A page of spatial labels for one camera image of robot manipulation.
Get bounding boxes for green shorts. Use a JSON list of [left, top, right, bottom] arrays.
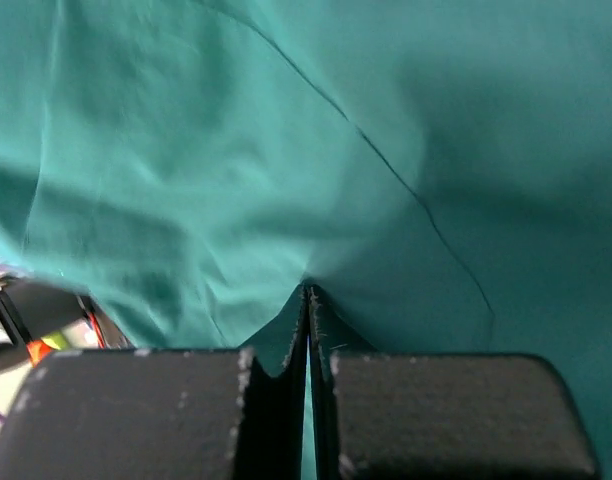
[[0, 1, 612, 479]]

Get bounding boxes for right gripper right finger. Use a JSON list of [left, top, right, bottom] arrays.
[[305, 285, 601, 479]]

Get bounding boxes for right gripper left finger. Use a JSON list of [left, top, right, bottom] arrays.
[[0, 287, 307, 479]]

